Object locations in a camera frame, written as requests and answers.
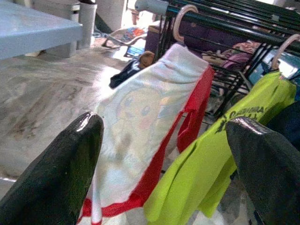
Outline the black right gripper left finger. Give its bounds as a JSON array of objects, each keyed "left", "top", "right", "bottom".
[{"left": 0, "top": 111, "right": 105, "bottom": 225}]

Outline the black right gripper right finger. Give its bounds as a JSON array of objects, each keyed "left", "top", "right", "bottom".
[{"left": 225, "top": 116, "right": 300, "bottom": 225}]

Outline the white red cartoon print shirt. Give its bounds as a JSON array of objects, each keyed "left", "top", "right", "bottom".
[{"left": 76, "top": 43, "right": 216, "bottom": 225}]

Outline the navy blue shirt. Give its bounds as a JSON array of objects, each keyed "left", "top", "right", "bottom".
[{"left": 266, "top": 70, "right": 300, "bottom": 152}]

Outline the lime green printed shirt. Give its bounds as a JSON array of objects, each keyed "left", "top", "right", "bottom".
[{"left": 143, "top": 70, "right": 298, "bottom": 223}]

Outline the blue storage bag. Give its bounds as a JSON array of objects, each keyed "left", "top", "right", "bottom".
[{"left": 247, "top": 49, "right": 300, "bottom": 86}]

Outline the magenta cloth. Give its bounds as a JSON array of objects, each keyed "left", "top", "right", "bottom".
[{"left": 201, "top": 39, "right": 262, "bottom": 71}]

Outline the small child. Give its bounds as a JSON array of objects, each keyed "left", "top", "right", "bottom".
[{"left": 109, "top": 50, "right": 156, "bottom": 90}]

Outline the light blue folding table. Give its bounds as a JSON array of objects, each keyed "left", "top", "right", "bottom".
[{"left": 0, "top": 0, "right": 84, "bottom": 61}]

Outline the black metal drying rack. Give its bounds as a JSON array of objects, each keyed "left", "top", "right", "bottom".
[{"left": 156, "top": 0, "right": 300, "bottom": 125}]

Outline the narrow grey plastic bin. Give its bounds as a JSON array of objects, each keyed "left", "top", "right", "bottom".
[{"left": 78, "top": 1, "right": 98, "bottom": 50}]

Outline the colourful baby bouncer seat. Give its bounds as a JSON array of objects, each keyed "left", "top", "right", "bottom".
[{"left": 101, "top": 25, "right": 148, "bottom": 58}]

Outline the wide grey plastic bin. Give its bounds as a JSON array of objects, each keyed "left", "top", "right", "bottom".
[{"left": 31, "top": 0, "right": 81, "bottom": 59}]

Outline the purple sofa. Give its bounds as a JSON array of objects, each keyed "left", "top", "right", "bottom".
[{"left": 145, "top": 20, "right": 237, "bottom": 57}]

